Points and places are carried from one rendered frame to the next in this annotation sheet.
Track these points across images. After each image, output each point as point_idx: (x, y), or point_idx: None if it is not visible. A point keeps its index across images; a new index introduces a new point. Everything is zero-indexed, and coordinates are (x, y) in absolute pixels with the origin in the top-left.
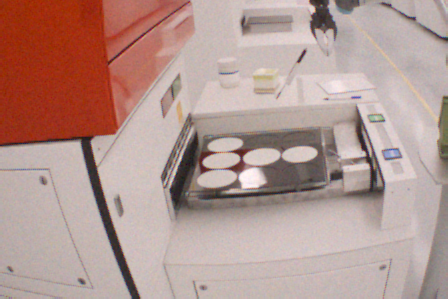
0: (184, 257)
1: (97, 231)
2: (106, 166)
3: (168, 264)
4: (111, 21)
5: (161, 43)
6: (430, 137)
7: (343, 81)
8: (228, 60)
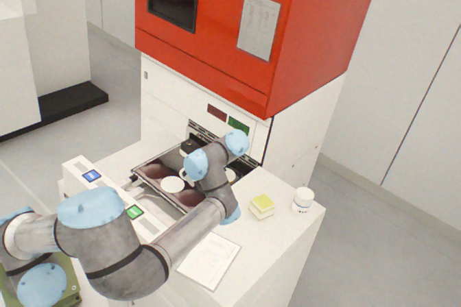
0: (161, 134)
1: None
2: (145, 60)
3: (162, 129)
4: (139, 15)
5: (186, 64)
6: (95, 306)
7: (221, 264)
8: (301, 192)
